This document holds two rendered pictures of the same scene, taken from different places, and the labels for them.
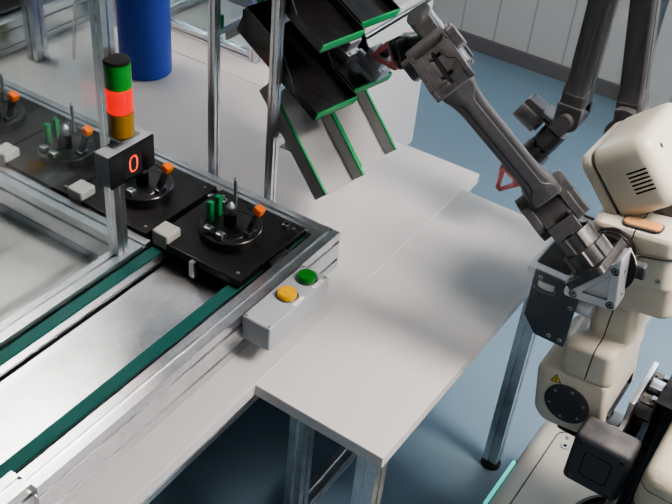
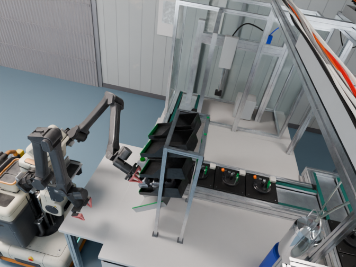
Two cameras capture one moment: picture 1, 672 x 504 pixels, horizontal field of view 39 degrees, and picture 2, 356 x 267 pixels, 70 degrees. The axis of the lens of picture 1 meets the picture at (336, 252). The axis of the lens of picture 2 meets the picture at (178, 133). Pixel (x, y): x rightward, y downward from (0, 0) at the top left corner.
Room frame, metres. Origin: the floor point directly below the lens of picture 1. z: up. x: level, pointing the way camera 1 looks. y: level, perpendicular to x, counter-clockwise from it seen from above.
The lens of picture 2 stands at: (2.93, -0.31, 2.47)
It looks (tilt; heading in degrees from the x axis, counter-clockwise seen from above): 39 degrees down; 155
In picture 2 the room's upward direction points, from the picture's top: 9 degrees clockwise
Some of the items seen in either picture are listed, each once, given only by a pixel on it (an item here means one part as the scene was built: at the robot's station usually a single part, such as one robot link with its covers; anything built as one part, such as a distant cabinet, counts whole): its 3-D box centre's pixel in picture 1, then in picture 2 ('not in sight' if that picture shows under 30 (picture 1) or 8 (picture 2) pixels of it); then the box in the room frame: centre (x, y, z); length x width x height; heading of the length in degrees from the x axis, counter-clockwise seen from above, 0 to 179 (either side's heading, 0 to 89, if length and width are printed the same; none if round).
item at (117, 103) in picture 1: (119, 98); not in sight; (1.55, 0.43, 1.33); 0.05 x 0.05 x 0.05
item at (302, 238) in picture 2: not in sight; (302, 237); (2.57, 0.63, 1.32); 0.14 x 0.14 x 0.38
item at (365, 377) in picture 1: (358, 270); (133, 189); (1.72, -0.06, 0.84); 0.90 x 0.70 x 0.03; 149
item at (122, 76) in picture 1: (117, 74); not in sight; (1.55, 0.43, 1.38); 0.05 x 0.05 x 0.05
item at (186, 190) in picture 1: (141, 174); (200, 169); (1.78, 0.46, 1.01); 0.24 x 0.24 x 0.13; 60
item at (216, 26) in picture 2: not in sight; (204, 86); (1.31, 0.60, 1.47); 0.61 x 0.03 x 1.03; 150
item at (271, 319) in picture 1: (286, 306); (144, 156); (1.47, 0.09, 0.93); 0.21 x 0.07 x 0.06; 150
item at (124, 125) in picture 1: (120, 121); not in sight; (1.55, 0.43, 1.28); 0.05 x 0.05 x 0.05
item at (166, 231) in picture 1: (166, 235); not in sight; (1.62, 0.37, 0.97); 0.05 x 0.05 x 0.04; 60
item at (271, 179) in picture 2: not in sight; (263, 183); (2.02, 0.88, 1.01); 0.24 x 0.24 x 0.13; 60
